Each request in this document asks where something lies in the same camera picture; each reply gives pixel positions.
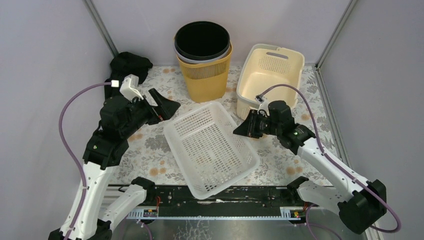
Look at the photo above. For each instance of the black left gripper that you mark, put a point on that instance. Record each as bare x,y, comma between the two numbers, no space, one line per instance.
151,110

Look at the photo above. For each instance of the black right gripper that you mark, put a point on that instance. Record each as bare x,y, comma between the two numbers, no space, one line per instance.
248,127

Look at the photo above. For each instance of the white perforated plastic basket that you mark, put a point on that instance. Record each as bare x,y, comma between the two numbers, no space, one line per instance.
209,155

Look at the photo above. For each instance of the cream large plastic basket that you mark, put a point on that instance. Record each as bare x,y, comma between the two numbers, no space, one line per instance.
265,66

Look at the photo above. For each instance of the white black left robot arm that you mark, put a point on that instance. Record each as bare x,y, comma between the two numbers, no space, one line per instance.
101,158

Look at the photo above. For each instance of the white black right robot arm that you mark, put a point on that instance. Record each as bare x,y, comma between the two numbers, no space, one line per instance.
353,197

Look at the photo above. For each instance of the yellow perforated waste bin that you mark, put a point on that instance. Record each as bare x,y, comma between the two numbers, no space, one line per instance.
206,81

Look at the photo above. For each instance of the grey inner bin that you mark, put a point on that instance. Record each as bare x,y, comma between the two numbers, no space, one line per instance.
193,61

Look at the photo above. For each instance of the black crumpled cloth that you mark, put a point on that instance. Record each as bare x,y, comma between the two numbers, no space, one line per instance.
127,63

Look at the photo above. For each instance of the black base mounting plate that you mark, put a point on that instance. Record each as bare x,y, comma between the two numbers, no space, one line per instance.
235,202

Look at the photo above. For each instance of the black inner bin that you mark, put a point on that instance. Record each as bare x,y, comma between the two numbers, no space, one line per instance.
202,41

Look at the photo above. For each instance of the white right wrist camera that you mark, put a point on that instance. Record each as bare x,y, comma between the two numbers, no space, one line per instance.
263,105

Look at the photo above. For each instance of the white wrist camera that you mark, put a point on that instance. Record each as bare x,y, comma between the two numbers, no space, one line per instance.
263,105
128,87

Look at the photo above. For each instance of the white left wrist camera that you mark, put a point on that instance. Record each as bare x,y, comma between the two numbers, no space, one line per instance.
128,87

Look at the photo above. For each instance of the aluminium frame rails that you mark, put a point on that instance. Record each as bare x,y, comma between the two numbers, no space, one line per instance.
324,49

